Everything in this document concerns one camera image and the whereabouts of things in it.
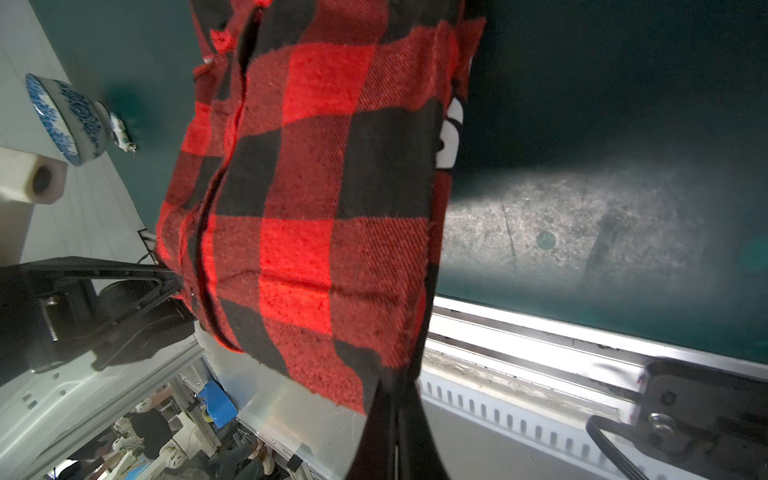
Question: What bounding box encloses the red black plaid shirt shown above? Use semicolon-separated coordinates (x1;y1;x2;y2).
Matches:
157;1;485;413

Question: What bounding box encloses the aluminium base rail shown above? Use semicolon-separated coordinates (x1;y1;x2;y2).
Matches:
419;295;768;480

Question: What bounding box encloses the white slotted cable duct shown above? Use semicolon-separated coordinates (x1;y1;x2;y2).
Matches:
416;368;709;480

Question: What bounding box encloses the beige tape roll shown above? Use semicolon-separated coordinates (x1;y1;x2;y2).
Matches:
1;147;68;205

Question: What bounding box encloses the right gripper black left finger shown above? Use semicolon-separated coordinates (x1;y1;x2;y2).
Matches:
346;384;396;480

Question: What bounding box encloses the small metal clip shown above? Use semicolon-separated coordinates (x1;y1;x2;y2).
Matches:
110;113;137;154

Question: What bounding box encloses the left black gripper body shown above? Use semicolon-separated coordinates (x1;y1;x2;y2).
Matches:
1;257;195;384

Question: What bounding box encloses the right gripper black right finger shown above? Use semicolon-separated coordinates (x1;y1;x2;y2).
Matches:
395;383;450;480

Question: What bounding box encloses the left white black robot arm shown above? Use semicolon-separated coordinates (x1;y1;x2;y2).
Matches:
1;257;202;479

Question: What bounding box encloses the blue white ceramic bowl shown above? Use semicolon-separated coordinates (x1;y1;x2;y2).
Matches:
25;73;112;166

